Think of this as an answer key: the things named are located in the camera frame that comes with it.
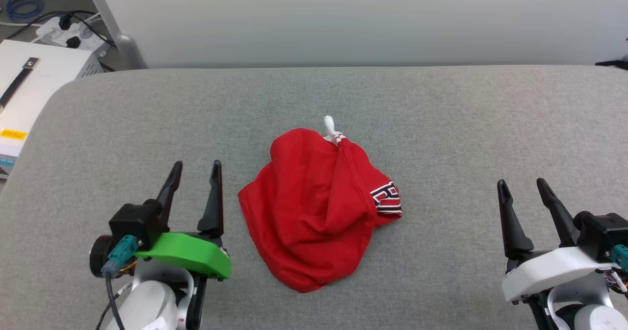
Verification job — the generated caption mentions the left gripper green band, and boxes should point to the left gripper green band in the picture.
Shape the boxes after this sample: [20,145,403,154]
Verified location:
[135,160,233,281]

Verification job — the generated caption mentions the red sports garment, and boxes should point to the red sports garment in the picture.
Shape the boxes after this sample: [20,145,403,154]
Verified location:
[238,116,403,294]

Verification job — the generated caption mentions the teal camera connector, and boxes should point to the teal camera connector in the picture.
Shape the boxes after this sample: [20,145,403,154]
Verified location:
[101,235,138,278]
[610,244,628,272]

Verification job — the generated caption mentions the white power strip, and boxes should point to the white power strip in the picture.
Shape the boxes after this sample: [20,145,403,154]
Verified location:
[34,14,107,52]

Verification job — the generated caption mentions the teal right camera connector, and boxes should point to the teal right camera connector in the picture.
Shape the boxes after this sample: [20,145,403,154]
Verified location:
[610,244,628,272]

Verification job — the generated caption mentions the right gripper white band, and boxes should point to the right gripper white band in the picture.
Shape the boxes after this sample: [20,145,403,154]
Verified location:
[497,177,614,304]

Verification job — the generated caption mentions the teal left camera connector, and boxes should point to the teal left camera connector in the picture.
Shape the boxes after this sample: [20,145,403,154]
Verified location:
[101,235,138,278]

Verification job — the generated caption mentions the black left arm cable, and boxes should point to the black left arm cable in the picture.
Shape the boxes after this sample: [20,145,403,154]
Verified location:
[96,271,129,330]

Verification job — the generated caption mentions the white box with black handle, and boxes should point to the white box with black handle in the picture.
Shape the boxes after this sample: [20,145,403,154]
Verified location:
[0,40,106,179]

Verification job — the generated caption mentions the white metal frame leg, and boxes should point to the white metal frame leg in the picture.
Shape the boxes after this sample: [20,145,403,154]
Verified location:
[80,0,148,70]

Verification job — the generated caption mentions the black floor cable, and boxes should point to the black floor cable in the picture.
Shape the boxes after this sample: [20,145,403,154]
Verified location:
[4,10,118,49]

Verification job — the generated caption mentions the black stand foot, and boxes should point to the black stand foot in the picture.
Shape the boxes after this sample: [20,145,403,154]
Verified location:
[595,38,628,71]

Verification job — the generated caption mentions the blue coiled cable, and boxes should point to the blue coiled cable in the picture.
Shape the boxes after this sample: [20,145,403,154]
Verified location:
[0,0,45,25]

